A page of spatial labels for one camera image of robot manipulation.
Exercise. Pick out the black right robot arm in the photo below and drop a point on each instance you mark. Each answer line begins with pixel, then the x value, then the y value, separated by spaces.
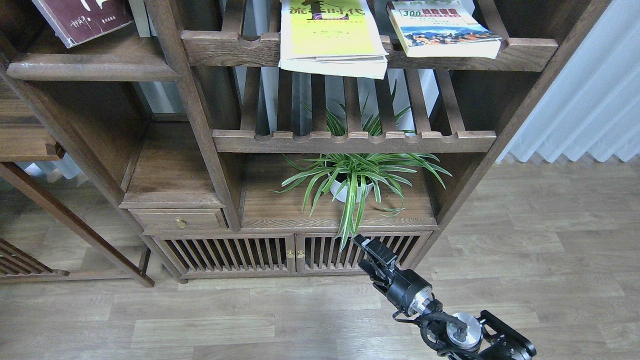
pixel 458 336

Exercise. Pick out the blue landscape cover book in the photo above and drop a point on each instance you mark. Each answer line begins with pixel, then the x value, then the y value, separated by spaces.
pixel 440 28

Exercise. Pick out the white plant pot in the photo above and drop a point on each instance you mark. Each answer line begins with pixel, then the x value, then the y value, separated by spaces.
pixel 340 190

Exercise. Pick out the white upright book spine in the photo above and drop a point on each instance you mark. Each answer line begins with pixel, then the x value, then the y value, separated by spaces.
pixel 139 13

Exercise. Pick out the dark wooden bookshelf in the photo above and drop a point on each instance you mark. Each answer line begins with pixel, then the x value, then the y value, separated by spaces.
pixel 193 124

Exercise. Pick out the brass drawer knob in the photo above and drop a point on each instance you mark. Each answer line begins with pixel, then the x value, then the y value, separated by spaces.
pixel 180 223

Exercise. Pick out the maroon book white characters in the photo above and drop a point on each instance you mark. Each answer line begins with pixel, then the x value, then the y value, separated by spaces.
pixel 78 21

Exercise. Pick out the yellow cover book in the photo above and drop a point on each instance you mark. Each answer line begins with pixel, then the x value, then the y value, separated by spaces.
pixel 331 37

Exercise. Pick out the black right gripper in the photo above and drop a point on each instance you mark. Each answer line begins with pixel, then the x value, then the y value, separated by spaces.
pixel 403 288

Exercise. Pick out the white pleated curtain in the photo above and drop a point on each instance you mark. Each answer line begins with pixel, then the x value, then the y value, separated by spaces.
pixel 592 109

